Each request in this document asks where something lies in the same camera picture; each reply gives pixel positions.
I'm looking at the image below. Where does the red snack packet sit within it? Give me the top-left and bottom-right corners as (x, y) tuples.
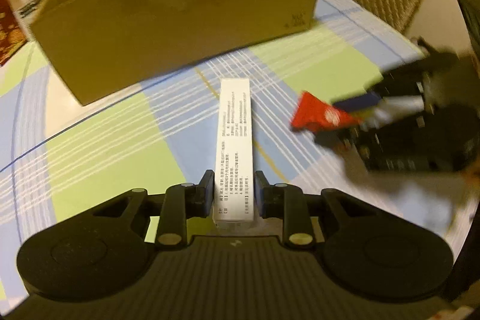
(290, 91), (362, 133)

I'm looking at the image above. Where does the white medicine box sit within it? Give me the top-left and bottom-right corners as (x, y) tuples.
(212, 78), (255, 232)

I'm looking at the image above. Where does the plaid tablecloth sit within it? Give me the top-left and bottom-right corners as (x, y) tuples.
(1, 0), (478, 313)

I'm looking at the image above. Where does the dark red gift box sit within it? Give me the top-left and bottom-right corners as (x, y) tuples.
(0, 0), (27, 67)

